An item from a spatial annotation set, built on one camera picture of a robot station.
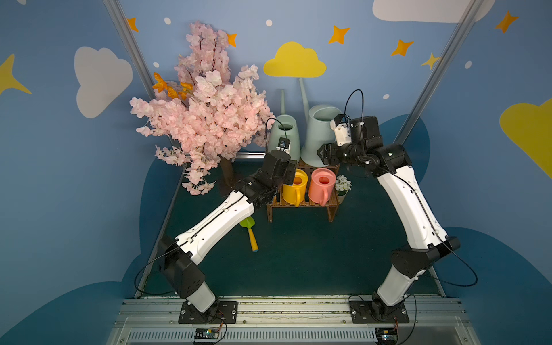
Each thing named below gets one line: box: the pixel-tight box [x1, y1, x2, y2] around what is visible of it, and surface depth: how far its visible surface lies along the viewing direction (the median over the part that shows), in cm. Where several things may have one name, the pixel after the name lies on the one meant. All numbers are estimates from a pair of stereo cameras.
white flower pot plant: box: [335, 173, 353, 205], surface depth 98 cm
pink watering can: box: [307, 167, 337, 207], surface depth 82 cm
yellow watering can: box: [282, 168, 309, 208], surface depth 82 cm
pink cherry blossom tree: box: [129, 21, 276, 195], surface depth 72 cm
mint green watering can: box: [267, 89, 302, 163], surface depth 76 cm
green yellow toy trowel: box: [239, 216, 259, 253], surface depth 93 cm
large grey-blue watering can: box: [299, 77, 343, 168], surface depth 74 cm
